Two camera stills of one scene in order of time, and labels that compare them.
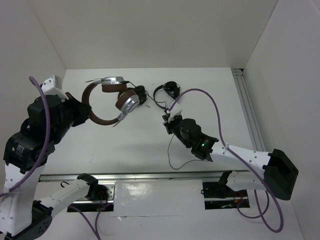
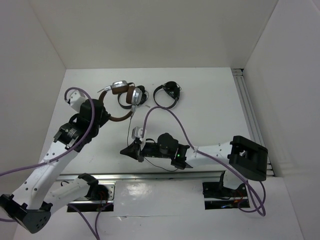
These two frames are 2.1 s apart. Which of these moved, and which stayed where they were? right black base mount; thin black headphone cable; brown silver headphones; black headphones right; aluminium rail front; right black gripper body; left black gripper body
Moved: right black gripper body; thin black headphone cable; left black gripper body; brown silver headphones
Stayed: aluminium rail front; right black base mount; black headphones right
